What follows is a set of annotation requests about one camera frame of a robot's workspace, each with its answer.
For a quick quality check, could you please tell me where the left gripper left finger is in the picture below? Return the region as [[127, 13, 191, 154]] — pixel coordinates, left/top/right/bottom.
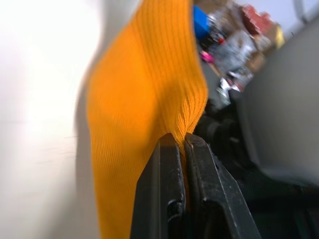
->
[[129, 132, 190, 239]]

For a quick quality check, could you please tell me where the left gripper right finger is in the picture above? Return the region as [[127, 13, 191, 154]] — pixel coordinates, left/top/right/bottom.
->
[[183, 131, 262, 239]]

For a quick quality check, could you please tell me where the orange ribbed sock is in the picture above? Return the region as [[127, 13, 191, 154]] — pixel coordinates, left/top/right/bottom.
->
[[86, 0, 209, 239]]

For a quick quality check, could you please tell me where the blue box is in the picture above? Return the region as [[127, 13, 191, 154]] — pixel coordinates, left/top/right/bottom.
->
[[193, 5, 209, 39]]

